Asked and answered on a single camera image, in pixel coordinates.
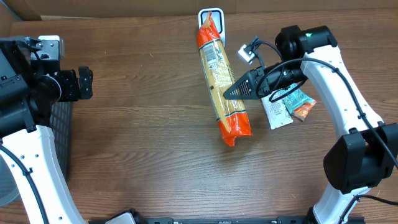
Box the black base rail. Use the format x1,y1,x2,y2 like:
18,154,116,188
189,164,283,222
88,208,366,224

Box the grey mesh plastic basket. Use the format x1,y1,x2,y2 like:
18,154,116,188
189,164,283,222
1,103,73,207

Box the green wet wipes packet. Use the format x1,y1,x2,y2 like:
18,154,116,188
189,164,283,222
280,83,316,114

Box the orange spaghetti packet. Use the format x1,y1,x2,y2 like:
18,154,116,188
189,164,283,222
197,11,252,146

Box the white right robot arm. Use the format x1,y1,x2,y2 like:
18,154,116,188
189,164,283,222
224,26,397,223

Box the white tube with gold cap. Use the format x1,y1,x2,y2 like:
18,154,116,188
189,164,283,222
261,95,294,130

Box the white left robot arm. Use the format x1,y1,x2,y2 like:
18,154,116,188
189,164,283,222
1,40,93,223

